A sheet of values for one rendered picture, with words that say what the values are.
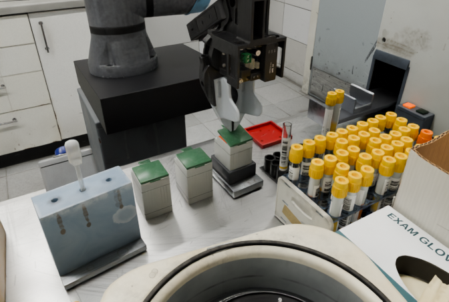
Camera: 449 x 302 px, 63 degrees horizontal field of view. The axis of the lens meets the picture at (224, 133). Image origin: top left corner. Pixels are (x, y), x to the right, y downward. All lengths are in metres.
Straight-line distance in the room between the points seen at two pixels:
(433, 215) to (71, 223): 0.39
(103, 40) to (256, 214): 0.48
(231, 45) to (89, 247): 0.28
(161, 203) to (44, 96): 1.72
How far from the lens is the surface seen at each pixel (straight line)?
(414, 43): 0.77
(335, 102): 0.63
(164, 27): 2.91
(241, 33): 0.44
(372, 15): 2.47
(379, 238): 0.43
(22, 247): 0.55
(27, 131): 2.27
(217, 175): 0.57
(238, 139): 0.53
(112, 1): 0.78
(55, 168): 0.54
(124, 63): 0.79
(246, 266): 0.34
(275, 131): 0.71
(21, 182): 2.26
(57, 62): 2.14
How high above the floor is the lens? 1.24
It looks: 31 degrees down
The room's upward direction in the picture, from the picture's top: straight up
